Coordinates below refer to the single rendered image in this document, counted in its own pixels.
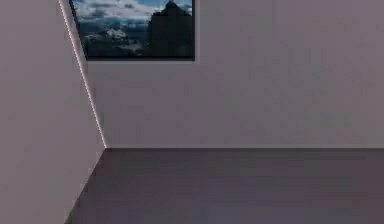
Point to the framed mountain landscape picture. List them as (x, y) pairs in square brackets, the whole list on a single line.
[(133, 30)]

